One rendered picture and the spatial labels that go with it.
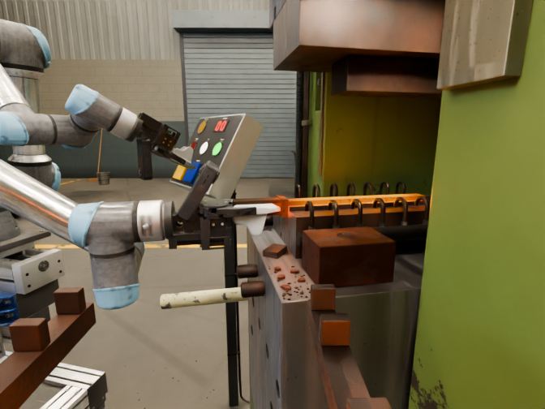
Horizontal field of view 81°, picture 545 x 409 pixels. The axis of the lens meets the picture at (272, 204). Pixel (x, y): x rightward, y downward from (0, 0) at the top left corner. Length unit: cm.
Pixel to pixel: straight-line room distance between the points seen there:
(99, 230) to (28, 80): 76
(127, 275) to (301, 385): 35
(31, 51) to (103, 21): 867
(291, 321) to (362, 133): 56
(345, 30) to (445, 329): 46
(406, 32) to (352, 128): 30
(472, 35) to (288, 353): 44
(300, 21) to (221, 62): 830
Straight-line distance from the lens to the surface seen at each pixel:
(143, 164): 95
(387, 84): 65
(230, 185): 101
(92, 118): 93
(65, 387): 155
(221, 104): 870
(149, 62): 931
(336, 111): 85
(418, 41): 65
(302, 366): 51
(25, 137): 94
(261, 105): 861
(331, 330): 24
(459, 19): 44
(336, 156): 85
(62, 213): 75
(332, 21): 59
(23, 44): 127
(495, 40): 39
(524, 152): 38
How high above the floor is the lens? 113
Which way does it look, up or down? 12 degrees down
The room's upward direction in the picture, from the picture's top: straight up
